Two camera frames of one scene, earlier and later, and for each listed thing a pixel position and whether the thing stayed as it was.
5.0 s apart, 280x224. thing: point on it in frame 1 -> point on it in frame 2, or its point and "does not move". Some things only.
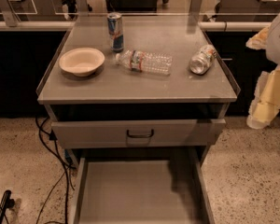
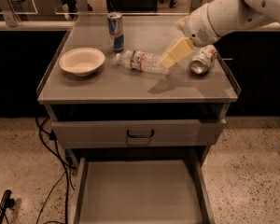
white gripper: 279,40 -> 198,24
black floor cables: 59,156 does not move
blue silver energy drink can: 116,32 does not move
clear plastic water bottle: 143,62 does not move
